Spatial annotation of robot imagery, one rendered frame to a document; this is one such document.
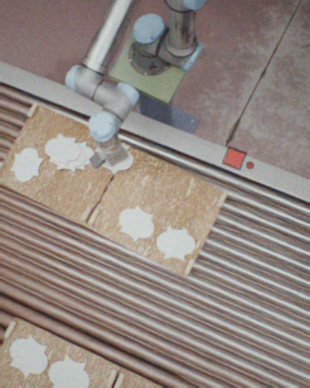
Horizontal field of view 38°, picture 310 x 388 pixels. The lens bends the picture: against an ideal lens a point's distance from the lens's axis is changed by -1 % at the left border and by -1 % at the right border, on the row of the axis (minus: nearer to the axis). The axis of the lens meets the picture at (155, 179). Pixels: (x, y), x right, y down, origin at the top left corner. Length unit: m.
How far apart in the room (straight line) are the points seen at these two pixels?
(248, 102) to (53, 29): 1.37
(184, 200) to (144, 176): 0.17
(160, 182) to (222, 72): 1.39
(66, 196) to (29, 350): 0.56
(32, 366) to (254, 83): 2.05
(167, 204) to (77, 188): 0.35
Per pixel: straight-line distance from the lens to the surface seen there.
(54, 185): 1.74
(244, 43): 3.05
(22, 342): 1.71
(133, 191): 1.68
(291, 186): 1.76
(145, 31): 1.72
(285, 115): 2.87
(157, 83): 1.87
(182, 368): 1.67
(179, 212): 1.66
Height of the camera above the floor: 2.57
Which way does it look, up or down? 75 degrees down
